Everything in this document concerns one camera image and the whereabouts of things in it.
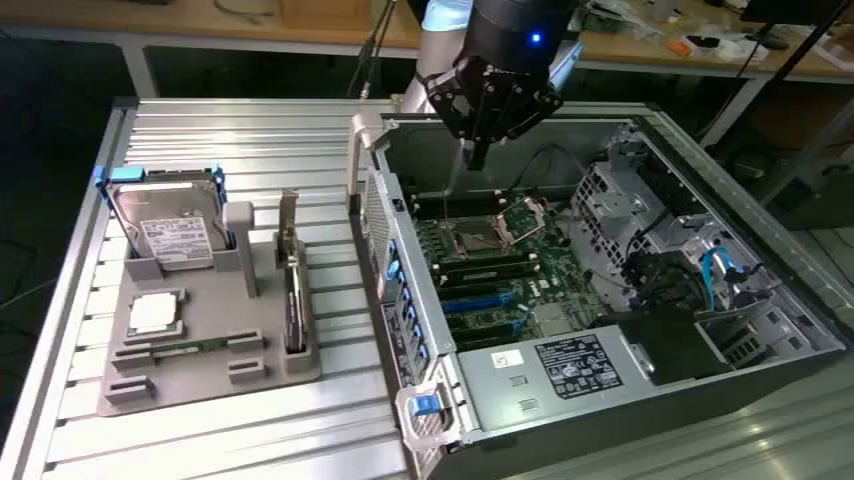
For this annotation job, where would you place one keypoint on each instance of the silver CPU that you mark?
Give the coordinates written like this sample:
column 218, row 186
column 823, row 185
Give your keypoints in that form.
column 154, row 312

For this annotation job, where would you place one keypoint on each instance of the metal disk bay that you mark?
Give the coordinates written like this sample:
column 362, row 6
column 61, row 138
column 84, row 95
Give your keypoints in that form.
column 767, row 340

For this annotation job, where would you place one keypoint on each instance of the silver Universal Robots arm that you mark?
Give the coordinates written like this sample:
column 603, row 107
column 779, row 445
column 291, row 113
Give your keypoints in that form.
column 436, row 55

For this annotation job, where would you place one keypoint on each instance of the CPU socket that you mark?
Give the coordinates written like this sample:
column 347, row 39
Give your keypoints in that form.
column 476, row 240

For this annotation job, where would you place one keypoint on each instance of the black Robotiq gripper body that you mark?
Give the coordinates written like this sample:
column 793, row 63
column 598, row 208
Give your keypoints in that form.
column 514, row 35

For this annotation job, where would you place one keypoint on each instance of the green motherboard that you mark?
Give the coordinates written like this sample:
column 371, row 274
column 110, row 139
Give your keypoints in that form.
column 561, row 265

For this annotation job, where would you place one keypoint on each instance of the black monitor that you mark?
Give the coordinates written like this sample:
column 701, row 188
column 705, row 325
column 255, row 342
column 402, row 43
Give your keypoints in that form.
column 801, row 10

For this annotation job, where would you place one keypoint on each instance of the orange small item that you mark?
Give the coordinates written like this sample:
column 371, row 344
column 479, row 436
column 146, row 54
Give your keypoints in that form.
column 679, row 46

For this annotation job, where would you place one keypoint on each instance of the black graphics card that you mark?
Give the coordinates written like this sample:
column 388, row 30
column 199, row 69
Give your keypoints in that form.
column 295, row 305

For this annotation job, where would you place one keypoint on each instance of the grey metal bar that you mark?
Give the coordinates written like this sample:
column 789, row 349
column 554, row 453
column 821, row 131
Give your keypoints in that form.
column 810, row 150

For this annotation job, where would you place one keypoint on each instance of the clear plastic bags pile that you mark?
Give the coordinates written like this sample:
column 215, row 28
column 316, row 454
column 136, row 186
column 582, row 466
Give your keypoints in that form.
column 634, row 20

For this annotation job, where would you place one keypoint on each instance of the white plastic item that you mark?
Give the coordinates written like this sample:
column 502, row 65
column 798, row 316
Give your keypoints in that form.
column 723, row 50

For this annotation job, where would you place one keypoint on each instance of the open black PC case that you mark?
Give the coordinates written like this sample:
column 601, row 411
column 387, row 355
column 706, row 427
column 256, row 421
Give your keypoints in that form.
column 667, row 415

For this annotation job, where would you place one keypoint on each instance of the wooden desk with grey frame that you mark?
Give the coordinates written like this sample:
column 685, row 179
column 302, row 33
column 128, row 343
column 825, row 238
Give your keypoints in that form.
column 200, row 20

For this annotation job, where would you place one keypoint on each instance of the black RAM slot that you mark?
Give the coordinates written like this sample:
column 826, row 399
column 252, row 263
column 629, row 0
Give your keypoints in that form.
column 434, row 199
column 434, row 210

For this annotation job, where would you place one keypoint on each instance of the black floor box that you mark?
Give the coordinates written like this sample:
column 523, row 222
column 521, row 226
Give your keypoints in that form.
column 821, row 200

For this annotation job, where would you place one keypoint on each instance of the hard disk in blue carrier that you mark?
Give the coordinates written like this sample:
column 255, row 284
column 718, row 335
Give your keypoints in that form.
column 174, row 230

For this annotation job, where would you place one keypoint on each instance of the grey parts rack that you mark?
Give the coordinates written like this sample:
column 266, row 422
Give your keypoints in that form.
column 200, row 370

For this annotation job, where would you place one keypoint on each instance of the metal drive cage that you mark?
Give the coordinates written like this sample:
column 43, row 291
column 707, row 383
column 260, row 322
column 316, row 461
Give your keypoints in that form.
column 614, row 205

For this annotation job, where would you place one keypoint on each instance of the silver chipset heatsink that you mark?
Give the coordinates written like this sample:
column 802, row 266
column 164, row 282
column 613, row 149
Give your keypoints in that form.
column 557, row 320

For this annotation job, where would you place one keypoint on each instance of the metal socket cover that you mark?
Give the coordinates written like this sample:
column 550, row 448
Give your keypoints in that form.
column 527, row 202

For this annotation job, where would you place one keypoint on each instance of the black tripod pole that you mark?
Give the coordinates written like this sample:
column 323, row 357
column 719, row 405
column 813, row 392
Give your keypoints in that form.
column 801, row 50

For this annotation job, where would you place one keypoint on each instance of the green RAM stick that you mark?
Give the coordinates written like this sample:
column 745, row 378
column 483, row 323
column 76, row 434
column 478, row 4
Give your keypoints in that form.
column 194, row 345

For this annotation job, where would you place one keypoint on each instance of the blue case latch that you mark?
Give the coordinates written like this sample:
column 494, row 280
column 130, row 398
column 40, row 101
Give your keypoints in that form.
column 422, row 405

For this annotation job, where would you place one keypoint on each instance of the thin locking lever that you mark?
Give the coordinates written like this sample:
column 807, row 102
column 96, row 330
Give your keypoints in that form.
column 446, row 205

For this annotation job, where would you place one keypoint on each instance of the silver power supply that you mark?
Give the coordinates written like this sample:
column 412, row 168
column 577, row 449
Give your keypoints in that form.
column 507, row 395

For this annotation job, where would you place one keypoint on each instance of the black installed RAM stick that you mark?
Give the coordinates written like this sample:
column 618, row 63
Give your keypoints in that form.
column 487, row 274

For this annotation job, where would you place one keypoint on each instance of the black expansion slot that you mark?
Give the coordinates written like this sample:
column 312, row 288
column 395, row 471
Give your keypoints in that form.
column 487, row 339

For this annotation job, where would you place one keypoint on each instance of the black computer mouse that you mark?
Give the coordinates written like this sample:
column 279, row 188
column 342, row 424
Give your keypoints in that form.
column 770, row 41

